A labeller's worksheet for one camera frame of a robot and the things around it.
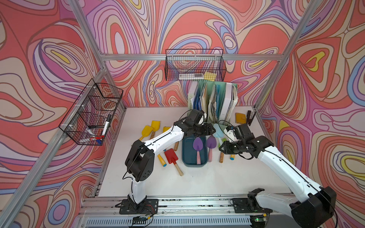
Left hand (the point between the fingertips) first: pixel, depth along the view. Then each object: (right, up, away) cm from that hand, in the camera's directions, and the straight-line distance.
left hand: (213, 131), depth 82 cm
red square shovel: (-25, -18, +9) cm, 32 cm away
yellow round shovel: (-45, -2, +23) cm, 51 cm away
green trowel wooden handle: (+7, -16, +9) cm, 19 cm away
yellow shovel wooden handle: (-39, +3, +26) cm, 47 cm away
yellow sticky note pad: (+28, +8, +31) cm, 43 cm away
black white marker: (-56, +5, -13) cm, 57 cm away
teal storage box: (-14, -15, +10) cm, 23 cm away
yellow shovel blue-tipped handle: (-30, -20, +5) cm, 36 cm away
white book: (+11, +15, +13) cm, 23 cm away
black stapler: (+34, +6, +29) cm, 45 cm away
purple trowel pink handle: (+2, -9, +14) cm, 17 cm away
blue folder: (-9, +17, +12) cm, 23 cm away
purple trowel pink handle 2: (-8, -11, +15) cm, 20 cm away
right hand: (+4, -11, -4) cm, 13 cm away
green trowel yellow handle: (+13, -17, +6) cm, 22 cm away
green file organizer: (+5, +20, +12) cm, 24 cm away
